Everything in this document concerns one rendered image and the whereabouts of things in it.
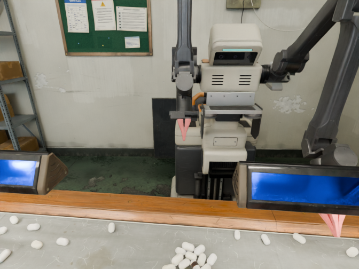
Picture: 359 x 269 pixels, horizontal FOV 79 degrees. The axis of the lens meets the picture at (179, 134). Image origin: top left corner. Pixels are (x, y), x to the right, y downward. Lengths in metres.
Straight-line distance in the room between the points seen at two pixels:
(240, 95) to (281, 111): 1.75
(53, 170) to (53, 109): 2.47
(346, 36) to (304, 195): 0.43
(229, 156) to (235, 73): 0.41
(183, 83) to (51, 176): 0.44
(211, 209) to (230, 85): 0.56
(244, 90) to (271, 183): 0.72
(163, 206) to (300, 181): 0.52
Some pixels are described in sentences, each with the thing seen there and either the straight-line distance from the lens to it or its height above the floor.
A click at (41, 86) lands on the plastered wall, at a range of 2.93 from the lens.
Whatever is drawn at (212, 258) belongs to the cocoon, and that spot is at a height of 0.76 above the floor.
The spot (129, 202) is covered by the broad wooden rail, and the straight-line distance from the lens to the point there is 0.85.
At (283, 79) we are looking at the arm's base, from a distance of 1.13.
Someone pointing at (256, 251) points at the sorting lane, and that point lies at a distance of 0.76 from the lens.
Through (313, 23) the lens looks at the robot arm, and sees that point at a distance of 0.87.
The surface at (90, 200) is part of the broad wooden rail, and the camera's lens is 0.90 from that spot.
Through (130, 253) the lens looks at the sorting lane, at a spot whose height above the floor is 0.74.
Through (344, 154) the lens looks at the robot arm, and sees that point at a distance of 0.68.
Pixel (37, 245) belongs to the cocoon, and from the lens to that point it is 0.83.
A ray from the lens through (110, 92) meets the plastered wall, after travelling 2.61.
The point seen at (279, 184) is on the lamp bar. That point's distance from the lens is 0.41.
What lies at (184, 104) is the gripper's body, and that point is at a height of 1.11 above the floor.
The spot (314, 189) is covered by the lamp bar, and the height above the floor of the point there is 1.08.
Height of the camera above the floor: 1.30
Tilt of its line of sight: 22 degrees down
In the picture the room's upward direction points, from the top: straight up
